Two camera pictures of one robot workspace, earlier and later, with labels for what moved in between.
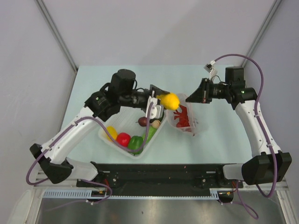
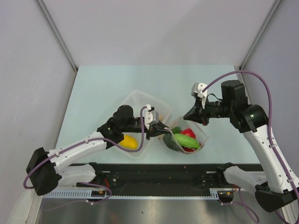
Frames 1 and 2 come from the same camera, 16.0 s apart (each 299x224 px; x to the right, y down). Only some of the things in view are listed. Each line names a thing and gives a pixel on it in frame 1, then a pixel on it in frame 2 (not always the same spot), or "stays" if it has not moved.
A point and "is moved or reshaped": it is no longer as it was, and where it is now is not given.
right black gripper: x=202 y=94 to x=198 y=114
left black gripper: x=153 y=91 to x=156 y=129
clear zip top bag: x=183 y=118 to x=182 y=136
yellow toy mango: x=169 y=101 to x=129 y=142
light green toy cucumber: x=151 y=131 is moved or reshaped
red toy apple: x=123 y=139 to x=189 y=132
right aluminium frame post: x=272 y=10 stays
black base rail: x=162 y=177 stays
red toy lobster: x=183 y=121 to x=188 y=150
